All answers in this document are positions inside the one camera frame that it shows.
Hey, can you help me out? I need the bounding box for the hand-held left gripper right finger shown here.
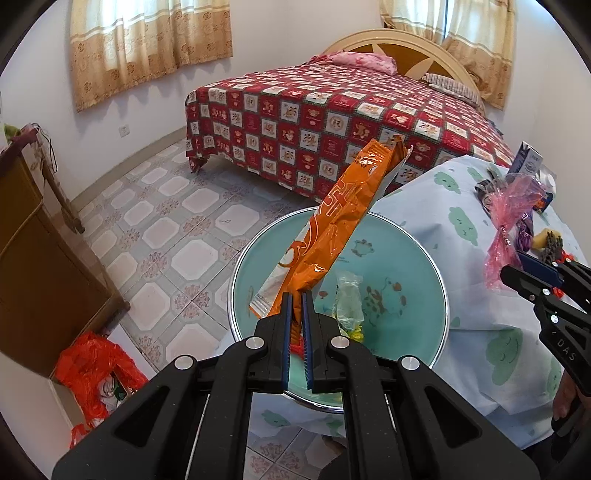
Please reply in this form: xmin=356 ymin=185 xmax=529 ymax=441
xmin=301 ymin=291 xmax=540 ymax=480

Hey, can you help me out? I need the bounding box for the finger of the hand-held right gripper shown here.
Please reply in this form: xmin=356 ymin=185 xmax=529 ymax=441
xmin=500 ymin=264 xmax=556 ymax=304
xmin=516 ymin=251 xmax=591 ymax=284

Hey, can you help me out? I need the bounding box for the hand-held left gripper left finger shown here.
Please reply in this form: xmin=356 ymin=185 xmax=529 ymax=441
xmin=52 ymin=291 xmax=295 ymax=480

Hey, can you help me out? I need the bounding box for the small red plastic bag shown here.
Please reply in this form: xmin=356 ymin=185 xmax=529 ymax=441
xmin=289 ymin=336 xmax=309 ymax=366

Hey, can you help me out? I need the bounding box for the pink transparent plastic bag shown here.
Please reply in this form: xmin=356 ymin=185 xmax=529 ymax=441
xmin=485 ymin=178 xmax=548 ymax=292

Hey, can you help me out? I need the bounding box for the clear plastic wrapper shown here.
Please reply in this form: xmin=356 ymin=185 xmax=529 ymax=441
xmin=335 ymin=271 xmax=367 ymax=331

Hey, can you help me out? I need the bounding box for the teal plastic bin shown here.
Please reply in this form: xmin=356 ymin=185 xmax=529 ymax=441
xmin=229 ymin=206 xmax=451 ymax=414

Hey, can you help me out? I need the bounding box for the orange snack packet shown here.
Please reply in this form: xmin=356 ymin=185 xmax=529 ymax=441
xmin=249 ymin=134 xmax=414 ymax=325

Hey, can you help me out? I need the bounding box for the person's right hand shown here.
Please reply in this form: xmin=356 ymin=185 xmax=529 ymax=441
xmin=551 ymin=370 xmax=581 ymax=421

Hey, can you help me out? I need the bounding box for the black ribbed plastic object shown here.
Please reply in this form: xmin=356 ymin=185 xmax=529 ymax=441
xmin=544 ymin=231 xmax=567 ymax=265

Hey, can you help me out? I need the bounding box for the purple wrapper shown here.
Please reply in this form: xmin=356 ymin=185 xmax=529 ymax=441
xmin=516 ymin=216 xmax=537 ymax=253

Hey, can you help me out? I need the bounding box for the table with light blue cloth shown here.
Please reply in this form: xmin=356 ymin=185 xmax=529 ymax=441
xmin=249 ymin=154 xmax=591 ymax=452

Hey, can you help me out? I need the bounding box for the blue gable-top carton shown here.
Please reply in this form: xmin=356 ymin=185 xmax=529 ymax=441
xmin=536 ymin=175 xmax=556 ymax=214

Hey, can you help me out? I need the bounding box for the dark snack packet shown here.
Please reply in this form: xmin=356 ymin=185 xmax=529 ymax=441
xmin=475 ymin=167 xmax=509 ymax=209

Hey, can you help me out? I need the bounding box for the tall white milk carton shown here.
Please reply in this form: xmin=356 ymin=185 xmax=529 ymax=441
xmin=508 ymin=142 xmax=544 ymax=179

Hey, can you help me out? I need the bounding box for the striped pillow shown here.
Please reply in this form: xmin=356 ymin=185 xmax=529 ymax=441
xmin=422 ymin=72 xmax=486 ymax=105

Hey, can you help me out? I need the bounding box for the large red plastic bag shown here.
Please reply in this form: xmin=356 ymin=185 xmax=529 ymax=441
xmin=55 ymin=331 xmax=150 ymax=450

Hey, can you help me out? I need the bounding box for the bed with red patterned cover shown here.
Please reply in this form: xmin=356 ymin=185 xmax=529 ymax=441
xmin=185 ymin=51 xmax=519 ymax=200

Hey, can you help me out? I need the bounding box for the white cardboard box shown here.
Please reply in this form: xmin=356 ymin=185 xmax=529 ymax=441
xmin=48 ymin=323 xmax=153 ymax=433

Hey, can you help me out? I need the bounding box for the narrow beige patterned curtain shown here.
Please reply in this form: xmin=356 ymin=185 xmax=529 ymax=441
xmin=380 ymin=0 xmax=516 ymax=112

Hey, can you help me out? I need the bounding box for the cream wooden headboard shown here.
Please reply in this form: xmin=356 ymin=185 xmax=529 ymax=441
xmin=318 ymin=28 xmax=491 ymax=100

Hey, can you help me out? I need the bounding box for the wooden cabinet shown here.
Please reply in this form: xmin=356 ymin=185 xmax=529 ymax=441
xmin=0 ymin=134 xmax=131 ymax=380

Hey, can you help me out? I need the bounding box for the pink pillow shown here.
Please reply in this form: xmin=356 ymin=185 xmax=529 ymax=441
xmin=309 ymin=51 xmax=398 ymax=75

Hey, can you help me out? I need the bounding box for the wide beige patterned curtain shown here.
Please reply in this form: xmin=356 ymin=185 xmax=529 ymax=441
xmin=69 ymin=0 xmax=234 ymax=114

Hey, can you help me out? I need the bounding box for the pink cloth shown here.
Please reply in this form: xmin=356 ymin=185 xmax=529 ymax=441
xmin=13 ymin=124 xmax=52 ymax=154

